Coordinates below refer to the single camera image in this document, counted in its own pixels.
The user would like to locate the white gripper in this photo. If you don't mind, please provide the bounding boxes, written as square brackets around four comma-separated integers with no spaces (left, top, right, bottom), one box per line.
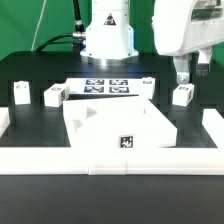
[152,0,224,84]

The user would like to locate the white square tabletop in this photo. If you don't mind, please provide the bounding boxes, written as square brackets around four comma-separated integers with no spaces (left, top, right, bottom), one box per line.
[63,96,177,149]

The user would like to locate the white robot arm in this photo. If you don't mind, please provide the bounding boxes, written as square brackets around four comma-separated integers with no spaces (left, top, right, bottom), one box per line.
[81,0,224,84]

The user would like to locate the white U-shaped fence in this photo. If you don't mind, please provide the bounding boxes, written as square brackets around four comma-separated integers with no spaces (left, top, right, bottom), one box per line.
[0,106,224,175]

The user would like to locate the white AprilTag base plate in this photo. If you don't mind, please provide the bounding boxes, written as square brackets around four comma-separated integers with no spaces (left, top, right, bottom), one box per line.
[66,78,141,95]

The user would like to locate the black thick cable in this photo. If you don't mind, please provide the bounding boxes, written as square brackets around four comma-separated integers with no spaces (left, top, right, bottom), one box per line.
[35,0,88,53]

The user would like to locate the white thin cable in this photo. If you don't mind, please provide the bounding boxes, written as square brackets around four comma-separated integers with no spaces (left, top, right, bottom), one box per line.
[31,0,48,52]

